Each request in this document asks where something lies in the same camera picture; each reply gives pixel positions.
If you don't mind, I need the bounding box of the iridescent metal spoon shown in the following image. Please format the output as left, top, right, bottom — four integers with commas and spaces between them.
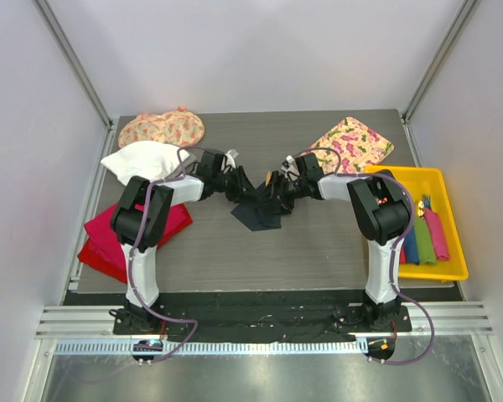
417, 200, 426, 218

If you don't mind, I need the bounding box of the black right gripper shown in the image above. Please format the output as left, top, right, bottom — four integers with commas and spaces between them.
255, 171, 308, 217

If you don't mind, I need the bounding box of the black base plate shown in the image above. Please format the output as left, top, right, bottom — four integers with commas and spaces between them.
109, 290, 412, 343

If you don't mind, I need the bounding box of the white cloth bag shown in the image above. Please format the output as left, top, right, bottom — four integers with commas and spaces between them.
101, 141, 179, 186

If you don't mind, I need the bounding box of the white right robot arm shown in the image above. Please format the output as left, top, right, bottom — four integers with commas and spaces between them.
257, 169, 413, 331

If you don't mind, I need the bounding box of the floral fabric pouch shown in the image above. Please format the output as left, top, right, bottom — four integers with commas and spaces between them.
117, 106, 205, 148

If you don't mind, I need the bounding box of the red rolled napkin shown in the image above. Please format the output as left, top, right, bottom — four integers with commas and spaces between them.
399, 246, 407, 264

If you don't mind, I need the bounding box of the blue rolled napkin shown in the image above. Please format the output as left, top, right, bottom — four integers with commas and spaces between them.
403, 228, 420, 265

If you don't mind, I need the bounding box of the magenta cloth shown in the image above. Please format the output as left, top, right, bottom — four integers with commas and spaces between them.
83, 200, 193, 269

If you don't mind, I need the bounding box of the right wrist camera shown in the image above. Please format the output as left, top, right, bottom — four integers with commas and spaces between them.
281, 152, 324, 182

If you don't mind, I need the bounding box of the dark blue paper napkin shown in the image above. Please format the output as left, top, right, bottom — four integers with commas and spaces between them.
231, 182, 282, 231

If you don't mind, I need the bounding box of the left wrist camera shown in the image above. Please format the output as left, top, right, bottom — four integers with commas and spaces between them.
194, 149, 238, 181

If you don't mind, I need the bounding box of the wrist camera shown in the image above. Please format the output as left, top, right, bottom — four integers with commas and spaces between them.
194, 149, 238, 181
281, 152, 324, 182

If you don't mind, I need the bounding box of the floral pattern tray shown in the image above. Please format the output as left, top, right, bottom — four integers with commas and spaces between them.
310, 116, 394, 173

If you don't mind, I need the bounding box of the aluminium front rail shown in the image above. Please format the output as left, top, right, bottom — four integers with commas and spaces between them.
36, 302, 493, 361

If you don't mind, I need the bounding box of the grey cloth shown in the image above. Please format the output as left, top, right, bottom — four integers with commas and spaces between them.
168, 151, 197, 178

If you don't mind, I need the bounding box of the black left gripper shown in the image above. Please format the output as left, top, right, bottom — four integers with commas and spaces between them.
213, 167, 261, 204

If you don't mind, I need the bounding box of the red cloth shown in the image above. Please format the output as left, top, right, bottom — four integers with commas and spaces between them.
76, 200, 193, 285

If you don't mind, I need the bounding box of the yellow plastic bin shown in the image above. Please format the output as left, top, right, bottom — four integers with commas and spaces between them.
365, 165, 469, 281

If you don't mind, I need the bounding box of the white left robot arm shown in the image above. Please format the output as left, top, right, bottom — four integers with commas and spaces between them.
111, 167, 255, 334

